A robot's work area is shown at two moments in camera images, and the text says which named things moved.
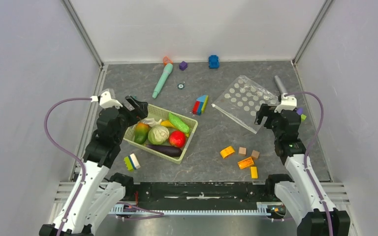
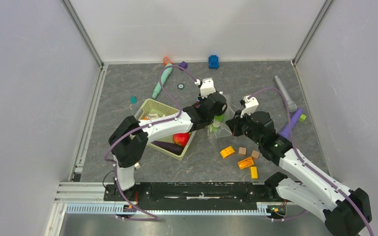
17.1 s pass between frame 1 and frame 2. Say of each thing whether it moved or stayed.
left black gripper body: moved
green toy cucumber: moved
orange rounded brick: stayed
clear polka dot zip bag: moved
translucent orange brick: stayed
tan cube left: stayed
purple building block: stayed
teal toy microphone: stayed
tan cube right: stayed
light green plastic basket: stayed
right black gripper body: moved
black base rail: stayed
